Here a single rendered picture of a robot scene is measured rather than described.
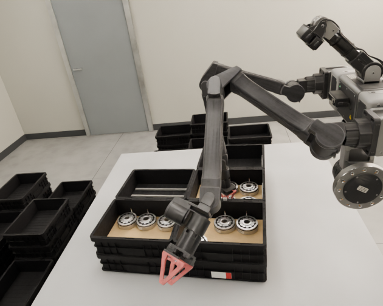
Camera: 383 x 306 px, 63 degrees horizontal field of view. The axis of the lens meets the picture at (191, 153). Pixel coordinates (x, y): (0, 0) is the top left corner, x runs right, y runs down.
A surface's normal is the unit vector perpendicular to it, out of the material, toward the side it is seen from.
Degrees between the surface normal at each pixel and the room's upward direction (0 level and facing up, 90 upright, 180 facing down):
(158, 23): 90
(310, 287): 0
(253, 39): 90
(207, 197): 38
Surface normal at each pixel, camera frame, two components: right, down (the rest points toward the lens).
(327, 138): -0.15, -0.39
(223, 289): -0.12, -0.88
